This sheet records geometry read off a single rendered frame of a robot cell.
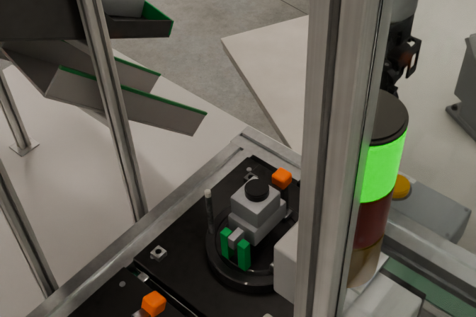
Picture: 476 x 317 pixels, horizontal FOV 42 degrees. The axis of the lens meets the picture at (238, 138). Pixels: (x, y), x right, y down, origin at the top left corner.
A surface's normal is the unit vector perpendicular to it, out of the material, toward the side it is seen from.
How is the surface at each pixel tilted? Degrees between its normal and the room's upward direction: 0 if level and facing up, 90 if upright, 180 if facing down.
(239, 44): 0
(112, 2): 85
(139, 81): 90
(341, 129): 90
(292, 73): 0
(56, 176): 0
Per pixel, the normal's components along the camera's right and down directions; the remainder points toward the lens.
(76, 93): 0.63, 0.53
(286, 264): -0.66, 0.55
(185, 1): -0.04, -0.70
